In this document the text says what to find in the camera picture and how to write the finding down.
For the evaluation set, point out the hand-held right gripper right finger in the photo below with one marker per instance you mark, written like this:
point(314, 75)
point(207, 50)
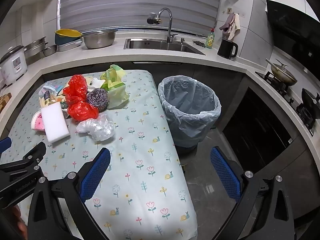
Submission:
point(225, 175)

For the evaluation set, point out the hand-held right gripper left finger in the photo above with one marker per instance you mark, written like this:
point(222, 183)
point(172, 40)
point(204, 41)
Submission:
point(96, 172)

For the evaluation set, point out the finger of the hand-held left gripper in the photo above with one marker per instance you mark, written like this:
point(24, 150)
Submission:
point(36, 152)
point(5, 145)

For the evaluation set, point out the trash bin with plastic liner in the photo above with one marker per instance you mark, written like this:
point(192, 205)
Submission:
point(190, 120)

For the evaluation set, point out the white sponge block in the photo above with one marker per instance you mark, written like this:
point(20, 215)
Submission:
point(55, 122)

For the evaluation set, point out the wooden cutting board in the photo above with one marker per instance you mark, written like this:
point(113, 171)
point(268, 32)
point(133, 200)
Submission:
point(4, 102)

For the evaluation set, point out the clear crumpled plastic bag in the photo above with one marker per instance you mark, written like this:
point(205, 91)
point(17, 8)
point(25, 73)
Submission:
point(97, 127)

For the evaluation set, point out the floral tablecloth covered table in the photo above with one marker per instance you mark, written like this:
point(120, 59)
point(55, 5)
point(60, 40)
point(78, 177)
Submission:
point(140, 155)

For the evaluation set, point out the black built-in oven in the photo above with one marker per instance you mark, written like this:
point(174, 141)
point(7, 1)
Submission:
point(260, 135)

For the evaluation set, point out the red plastic bag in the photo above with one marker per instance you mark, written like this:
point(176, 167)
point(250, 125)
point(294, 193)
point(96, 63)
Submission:
point(75, 88)
point(82, 110)

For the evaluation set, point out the clear plastic cup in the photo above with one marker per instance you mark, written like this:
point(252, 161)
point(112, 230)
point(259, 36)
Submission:
point(47, 90)

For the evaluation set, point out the steel wool scrubber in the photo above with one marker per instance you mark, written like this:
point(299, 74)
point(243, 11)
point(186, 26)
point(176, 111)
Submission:
point(98, 98)

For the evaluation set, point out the white rice cooker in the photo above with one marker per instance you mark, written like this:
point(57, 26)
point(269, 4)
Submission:
point(12, 65)

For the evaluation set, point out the green plastic bag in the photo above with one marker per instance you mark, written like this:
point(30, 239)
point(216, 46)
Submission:
point(116, 90)

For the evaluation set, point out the white crumpled paper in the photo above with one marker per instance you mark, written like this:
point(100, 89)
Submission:
point(98, 83)

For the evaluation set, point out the black gas stove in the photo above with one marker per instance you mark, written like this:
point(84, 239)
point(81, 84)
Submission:
point(292, 97)

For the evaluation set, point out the small steel bowl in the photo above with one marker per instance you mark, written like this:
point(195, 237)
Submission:
point(49, 50)

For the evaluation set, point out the stacked steel pots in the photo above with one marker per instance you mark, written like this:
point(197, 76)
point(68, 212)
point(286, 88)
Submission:
point(35, 46)

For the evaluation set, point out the black wok with lid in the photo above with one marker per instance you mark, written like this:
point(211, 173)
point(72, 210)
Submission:
point(311, 100)

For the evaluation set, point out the wok with glass lid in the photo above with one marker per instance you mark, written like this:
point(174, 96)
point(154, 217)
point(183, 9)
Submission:
point(282, 73)

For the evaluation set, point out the yellow and blue colander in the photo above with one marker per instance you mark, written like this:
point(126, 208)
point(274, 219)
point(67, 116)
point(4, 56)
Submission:
point(67, 33)

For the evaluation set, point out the black electric kettle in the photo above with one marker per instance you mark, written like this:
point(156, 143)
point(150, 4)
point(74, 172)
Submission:
point(226, 48)

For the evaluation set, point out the large stainless steel bowl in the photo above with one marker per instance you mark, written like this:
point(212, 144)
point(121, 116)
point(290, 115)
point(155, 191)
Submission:
point(98, 39)

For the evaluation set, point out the dark scouring cloth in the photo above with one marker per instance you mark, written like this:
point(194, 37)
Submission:
point(199, 43)

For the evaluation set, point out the green dish soap bottle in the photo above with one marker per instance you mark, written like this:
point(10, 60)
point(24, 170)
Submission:
point(210, 40)

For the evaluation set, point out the stainless steel sink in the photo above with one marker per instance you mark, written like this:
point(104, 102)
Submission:
point(160, 45)

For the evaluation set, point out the beige hanging cloth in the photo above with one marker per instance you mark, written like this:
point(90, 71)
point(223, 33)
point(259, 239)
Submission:
point(234, 26)

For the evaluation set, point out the purple hanging cloth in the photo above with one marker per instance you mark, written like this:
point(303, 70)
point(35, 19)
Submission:
point(226, 23)

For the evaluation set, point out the chrome kitchen faucet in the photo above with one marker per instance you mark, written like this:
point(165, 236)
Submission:
point(170, 22)

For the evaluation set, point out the black range hood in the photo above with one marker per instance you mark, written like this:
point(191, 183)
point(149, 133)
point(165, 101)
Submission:
point(287, 22)

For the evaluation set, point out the grey striped window blind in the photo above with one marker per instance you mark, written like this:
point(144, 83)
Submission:
point(137, 2)

